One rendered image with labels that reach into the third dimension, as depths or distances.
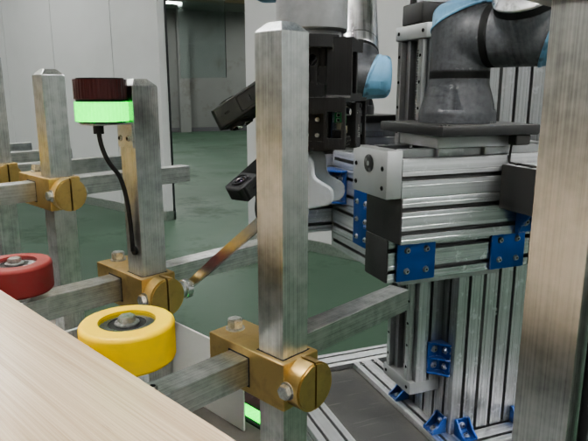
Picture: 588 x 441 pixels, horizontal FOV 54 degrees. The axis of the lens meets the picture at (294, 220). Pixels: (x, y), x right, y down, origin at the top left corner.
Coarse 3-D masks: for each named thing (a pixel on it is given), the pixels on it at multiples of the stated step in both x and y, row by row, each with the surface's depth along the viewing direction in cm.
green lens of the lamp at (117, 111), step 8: (80, 104) 64; (88, 104) 63; (96, 104) 63; (104, 104) 64; (112, 104) 64; (120, 104) 65; (128, 104) 67; (80, 112) 64; (88, 112) 64; (96, 112) 64; (104, 112) 64; (112, 112) 64; (120, 112) 65; (128, 112) 67; (80, 120) 64; (88, 120) 64; (96, 120) 64; (104, 120) 64; (112, 120) 64; (120, 120) 65; (128, 120) 67
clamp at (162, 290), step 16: (112, 272) 76; (128, 272) 74; (128, 288) 73; (144, 288) 71; (160, 288) 71; (176, 288) 72; (128, 304) 74; (144, 304) 71; (160, 304) 71; (176, 304) 73
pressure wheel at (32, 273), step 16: (0, 256) 68; (16, 256) 66; (32, 256) 68; (48, 256) 68; (0, 272) 62; (16, 272) 63; (32, 272) 64; (48, 272) 66; (0, 288) 62; (16, 288) 63; (32, 288) 64; (48, 288) 66
